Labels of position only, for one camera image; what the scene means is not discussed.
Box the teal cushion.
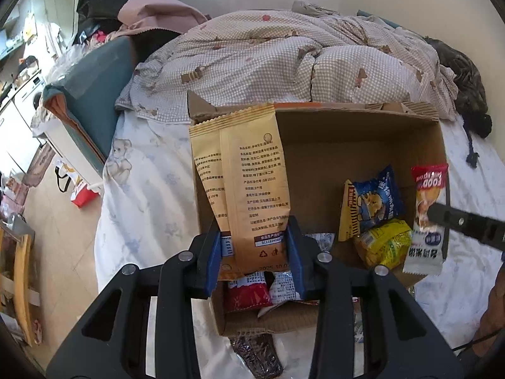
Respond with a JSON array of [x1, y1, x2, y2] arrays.
[[43, 36, 137, 171]]

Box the wooden chair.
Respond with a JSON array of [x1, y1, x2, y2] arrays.
[[0, 220, 43, 347]]

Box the blue pillow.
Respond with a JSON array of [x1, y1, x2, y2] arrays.
[[356, 9, 400, 29]]

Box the black drawstring cord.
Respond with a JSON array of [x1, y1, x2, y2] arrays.
[[465, 119, 481, 169]]

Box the brown cardboard box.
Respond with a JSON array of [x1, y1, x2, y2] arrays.
[[187, 90, 450, 337]]

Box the white stick snack packet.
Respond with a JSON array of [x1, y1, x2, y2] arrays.
[[303, 232, 337, 254]]

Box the person's right forearm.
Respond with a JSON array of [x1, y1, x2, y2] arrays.
[[472, 268, 505, 358]]

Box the red and white snack bar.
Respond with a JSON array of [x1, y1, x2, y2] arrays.
[[224, 275, 274, 316]]

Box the orange striped snack packet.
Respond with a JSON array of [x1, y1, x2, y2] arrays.
[[338, 179, 361, 242]]

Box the small white snack packet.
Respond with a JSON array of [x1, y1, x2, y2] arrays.
[[267, 272, 305, 305]]

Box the white kitchen cabinet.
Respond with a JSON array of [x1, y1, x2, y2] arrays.
[[0, 98, 37, 176]]

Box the blue cartoon snack packet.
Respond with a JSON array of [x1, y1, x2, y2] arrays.
[[350, 165, 406, 232]]

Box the yellow snack packet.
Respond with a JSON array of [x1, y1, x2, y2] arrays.
[[352, 218, 413, 270]]

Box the red and white bag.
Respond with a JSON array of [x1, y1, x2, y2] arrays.
[[54, 159, 100, 209]]

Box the pink cloth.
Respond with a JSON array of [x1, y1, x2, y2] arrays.
[[117, 0, 211, 37]]

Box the patterned floor mat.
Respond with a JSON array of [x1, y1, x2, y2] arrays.
[[21, 143, 56, 189]]

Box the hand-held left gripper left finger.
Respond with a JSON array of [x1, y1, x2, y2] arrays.
[[45, 221, 222, 379]]

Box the checked bear print duvet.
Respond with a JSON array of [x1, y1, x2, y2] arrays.
[[115, 1, 459, 124]]

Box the crumpled clear plastic bags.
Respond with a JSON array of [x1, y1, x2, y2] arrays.
[[50, 43, 120, 88]]

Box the camouflage cloth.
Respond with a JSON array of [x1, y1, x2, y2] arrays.
[[423, 36, 493, 140]]

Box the tan snack packet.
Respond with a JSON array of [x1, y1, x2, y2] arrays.
[[188, 103, 292, 281]]

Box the white red-topped snack packet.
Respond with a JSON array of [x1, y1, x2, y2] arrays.
[[402, 163, 450, 277]]

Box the dark brown snack packet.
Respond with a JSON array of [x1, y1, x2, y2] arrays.
[[230, 333, 284, 379]]

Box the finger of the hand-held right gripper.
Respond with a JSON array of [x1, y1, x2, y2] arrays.
[[428, 202, 505, 251]]

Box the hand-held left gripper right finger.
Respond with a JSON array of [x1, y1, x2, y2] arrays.
[[286, 215, 466, 379]]

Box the white washing machine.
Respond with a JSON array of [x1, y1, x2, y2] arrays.
[[17, 72, 45, 112]]

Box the black cable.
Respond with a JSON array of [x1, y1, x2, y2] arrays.
[[451, 329, 498, 353]]

